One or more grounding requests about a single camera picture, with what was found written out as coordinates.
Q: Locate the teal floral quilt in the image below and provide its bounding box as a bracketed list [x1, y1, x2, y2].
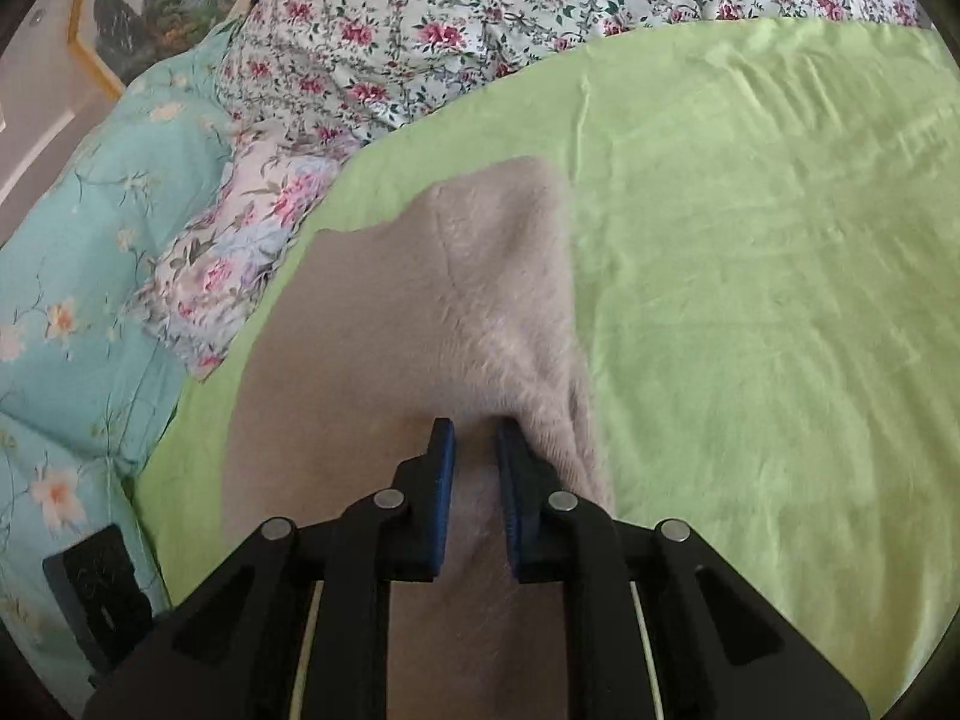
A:
[0, 21, 242, 715]

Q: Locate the light green bed sheet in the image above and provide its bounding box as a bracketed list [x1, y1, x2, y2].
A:
[131, 15, 955, 720]

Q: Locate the pastel floral pillow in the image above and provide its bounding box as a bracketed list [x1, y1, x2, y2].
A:
[124, 127, 362, 383]

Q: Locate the beige knit sweater brown trim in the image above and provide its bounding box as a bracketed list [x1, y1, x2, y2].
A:
[220, 156, 620, 720]

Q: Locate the white red rose duvet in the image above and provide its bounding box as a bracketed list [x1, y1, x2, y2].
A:
[216, 0, 925, 152]

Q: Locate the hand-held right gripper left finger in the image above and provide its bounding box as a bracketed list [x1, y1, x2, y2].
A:
[81, 418, 458, 720]

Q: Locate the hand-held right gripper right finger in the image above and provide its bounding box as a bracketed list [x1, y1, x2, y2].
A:
[495, 418, 871, 720]

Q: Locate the framed landscape wall painting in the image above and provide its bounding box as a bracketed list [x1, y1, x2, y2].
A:
[67, 0, 265, 100]

